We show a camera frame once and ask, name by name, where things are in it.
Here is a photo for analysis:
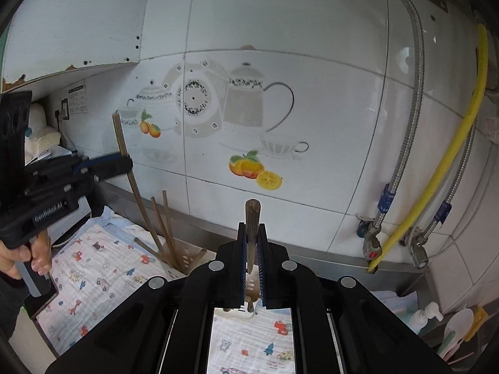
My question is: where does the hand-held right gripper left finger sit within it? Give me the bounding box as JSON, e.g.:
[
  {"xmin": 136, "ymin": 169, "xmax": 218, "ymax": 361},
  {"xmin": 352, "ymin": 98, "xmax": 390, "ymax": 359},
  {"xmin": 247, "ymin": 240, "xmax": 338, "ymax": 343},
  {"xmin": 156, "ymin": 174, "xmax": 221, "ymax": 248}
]
[{"xmin": 45, "ymin": 222, "xmax": 248, "ymax": 374}]

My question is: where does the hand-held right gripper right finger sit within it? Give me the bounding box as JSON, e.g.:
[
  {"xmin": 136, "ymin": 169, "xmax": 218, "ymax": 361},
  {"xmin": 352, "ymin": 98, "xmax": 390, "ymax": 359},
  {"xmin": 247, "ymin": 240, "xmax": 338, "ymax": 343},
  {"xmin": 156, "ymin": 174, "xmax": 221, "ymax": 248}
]
[{"xmin": 256, "ymin": 223, "xmax": 455, "ymax": 374}]

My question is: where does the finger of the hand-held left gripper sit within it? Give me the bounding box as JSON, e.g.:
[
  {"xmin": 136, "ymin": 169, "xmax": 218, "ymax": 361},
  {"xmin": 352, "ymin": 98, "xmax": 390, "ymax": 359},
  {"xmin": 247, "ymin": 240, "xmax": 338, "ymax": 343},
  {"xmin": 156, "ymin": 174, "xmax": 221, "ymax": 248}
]
[
  {"xmin": 89, "ymin": 167, "xmax": 134, "ymax": 183},
  {"xmin": 73, "ymin": 153, "xmax": 134, "ymax": 173}
]

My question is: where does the brown wooden chopstick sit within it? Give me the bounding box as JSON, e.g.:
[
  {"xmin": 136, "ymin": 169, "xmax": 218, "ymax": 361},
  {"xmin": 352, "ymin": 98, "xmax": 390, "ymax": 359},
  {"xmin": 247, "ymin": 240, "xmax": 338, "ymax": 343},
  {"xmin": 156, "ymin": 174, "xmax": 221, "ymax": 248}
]
[
  {"xmin": 244, "ymin": 199, "xmax": 261, "ymax": 314},
  {"xmin": 134, "ymin": 237, "xmax": 169, "ymax": 262},
  {"xmin": 112, "ymin": 113, "xmax": 163, "ymax": 251},
  {"xmin": 162, "ymin": 189, "xmax": 178, "ymax": 263},
  {"xmin": 151, "ymin": 196, "xmax": 185, "ymax": 272},
  {"xmin": 186, "ymin": 248, "xmax": 208, "ymax": 270}
]

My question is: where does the white house-shaped utensil holder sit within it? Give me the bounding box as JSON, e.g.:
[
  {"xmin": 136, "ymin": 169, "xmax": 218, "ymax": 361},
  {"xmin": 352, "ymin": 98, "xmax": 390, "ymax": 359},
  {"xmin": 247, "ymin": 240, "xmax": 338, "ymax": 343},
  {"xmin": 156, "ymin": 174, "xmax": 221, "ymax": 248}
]
[{"xmin": 162, "ymin": 237, "xmax": 269, "ymax": 320}]

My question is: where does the person's left forearm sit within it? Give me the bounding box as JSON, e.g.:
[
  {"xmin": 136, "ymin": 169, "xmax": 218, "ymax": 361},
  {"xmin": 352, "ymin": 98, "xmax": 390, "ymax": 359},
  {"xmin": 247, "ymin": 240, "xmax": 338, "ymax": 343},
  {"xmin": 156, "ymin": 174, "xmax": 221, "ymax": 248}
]
[{"xmin": 0, "ymin": 272, "xmax": 27, "ymax": 341}]

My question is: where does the person's left hand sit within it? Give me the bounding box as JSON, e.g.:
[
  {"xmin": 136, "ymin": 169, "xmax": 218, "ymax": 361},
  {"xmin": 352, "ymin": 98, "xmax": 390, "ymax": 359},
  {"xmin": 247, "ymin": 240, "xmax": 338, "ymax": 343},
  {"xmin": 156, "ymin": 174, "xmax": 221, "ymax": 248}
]
[{"xmin": 0, "ymin": 229, "xmax": 54, "ymax": 281}]

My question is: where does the white appliance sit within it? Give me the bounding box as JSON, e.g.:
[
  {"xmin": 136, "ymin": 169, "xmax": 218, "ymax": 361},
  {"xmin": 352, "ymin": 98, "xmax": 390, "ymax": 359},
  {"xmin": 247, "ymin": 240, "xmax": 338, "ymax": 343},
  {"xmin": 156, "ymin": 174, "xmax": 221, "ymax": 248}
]
[{"xmin": 49, "ymin": 193, "xmax": 93, "ymax": 248}]

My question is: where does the light blue towel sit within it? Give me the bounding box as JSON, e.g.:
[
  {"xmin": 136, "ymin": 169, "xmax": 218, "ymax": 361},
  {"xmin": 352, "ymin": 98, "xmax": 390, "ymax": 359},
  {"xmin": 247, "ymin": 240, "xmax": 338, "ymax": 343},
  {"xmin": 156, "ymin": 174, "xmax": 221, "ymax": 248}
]
[{"xmin": 84, "ymin": 207, "xmax": 419, "ymax": 322}]

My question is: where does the white rounded container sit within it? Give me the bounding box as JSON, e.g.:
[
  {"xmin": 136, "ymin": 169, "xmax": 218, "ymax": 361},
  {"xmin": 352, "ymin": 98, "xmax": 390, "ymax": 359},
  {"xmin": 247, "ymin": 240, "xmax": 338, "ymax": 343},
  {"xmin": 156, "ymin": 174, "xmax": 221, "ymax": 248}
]
[{"xmin": 25, "ymin": 103, "xmax": 63, "ymax": 152}]

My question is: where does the printed animal blanket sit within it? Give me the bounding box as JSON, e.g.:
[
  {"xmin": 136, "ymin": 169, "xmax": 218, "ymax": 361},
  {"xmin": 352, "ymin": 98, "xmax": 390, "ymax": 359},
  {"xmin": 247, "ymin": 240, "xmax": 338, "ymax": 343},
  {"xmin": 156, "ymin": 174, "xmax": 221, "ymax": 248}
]
[{"xmin": 37, "ymin": 224, "xmax": 295, "ymax": 374}]

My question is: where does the metal valve with red mark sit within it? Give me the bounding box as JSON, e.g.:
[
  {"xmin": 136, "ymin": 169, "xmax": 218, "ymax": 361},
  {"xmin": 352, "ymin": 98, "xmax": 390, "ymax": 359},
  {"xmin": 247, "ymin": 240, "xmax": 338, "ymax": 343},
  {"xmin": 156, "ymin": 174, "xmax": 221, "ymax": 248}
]
[{"xmin": 358, "ymin": 220, "xmax": 385, "ymax": 261}]

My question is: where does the teal pump soap bottle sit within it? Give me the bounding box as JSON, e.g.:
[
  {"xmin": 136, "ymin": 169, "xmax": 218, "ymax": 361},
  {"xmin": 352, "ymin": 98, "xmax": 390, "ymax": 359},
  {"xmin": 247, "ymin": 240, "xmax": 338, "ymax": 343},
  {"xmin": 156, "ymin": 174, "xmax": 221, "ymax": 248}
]
[{"xmin": 407, "ymin": 302, "xmax": 446, "ymax": 336}]

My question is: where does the white plastic spoon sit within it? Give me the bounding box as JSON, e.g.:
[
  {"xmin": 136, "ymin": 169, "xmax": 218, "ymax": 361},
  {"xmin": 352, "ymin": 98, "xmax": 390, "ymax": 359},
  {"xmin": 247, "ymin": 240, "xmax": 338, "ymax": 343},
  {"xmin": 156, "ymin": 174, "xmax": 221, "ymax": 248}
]
[{"xmin": 443, "ymin": 308, "xmax": 475, "ymax": 344}]

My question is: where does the black utensil cup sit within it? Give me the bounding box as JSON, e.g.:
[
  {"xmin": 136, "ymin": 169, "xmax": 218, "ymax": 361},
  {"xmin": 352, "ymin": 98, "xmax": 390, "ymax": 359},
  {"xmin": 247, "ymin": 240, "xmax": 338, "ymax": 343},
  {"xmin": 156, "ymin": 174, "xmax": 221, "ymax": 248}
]
[{"xmin": 429, "ymin": 335, "xmax": 482, "ymax": 374}]

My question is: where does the yellow plastic utensil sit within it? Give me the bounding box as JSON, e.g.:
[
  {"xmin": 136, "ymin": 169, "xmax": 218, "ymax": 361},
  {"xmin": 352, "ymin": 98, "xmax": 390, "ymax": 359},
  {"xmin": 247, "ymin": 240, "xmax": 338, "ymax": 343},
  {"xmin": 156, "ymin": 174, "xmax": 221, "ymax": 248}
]
[{"xmin": 466, "ymin": 305, "xmax": 488, "ymax": 340}]

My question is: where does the white wall label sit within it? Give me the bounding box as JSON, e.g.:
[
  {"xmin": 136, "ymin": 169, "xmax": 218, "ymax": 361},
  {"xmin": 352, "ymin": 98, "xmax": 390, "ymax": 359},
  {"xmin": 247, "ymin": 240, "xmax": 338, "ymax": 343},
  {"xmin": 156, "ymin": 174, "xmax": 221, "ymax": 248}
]
[{"xmin": 67, "ymin": 84, "xmax": 87, "ymax": 116}]

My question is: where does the blue hose tag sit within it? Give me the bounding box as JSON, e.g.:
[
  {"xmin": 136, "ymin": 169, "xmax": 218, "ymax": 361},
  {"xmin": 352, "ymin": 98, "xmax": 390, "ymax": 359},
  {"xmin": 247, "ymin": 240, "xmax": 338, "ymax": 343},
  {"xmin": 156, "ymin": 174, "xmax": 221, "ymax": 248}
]
[
  {"xmin": 378, "ymin": 184, "xmax": 393, "ymax": 213},
  {"xmin": 436, "ymin": 200, "xmax": 451, "ymax": 227}
]

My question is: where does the green wall cabinet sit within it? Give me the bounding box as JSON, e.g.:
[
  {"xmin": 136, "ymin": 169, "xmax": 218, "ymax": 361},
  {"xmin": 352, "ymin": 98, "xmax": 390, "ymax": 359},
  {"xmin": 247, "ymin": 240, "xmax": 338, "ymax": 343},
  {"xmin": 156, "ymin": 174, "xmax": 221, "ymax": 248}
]
[{"xmin": 0, "ymin": 0, "xmax": 155, "ymax": 95}]

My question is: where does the braided metal hose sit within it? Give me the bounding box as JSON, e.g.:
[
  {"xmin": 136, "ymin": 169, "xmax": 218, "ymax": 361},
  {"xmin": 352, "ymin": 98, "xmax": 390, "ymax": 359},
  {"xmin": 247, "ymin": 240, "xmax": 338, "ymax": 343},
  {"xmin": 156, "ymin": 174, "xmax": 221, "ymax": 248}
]
[
  {"xmin": 372, "ymin": 0, "xmax": 425, "ymax": 238},
  {"xmin": 419, "ymin": 2, "xmax": 488, "ymax": 243}
]

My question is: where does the yellow hose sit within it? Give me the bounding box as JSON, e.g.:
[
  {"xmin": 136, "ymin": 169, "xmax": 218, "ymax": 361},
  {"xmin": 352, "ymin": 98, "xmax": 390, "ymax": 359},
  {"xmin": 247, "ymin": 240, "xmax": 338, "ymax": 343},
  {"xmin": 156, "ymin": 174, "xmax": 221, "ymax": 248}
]
[{"xmin": 366, "ymin": 23, "xmax": 490, "ymax": 274}]

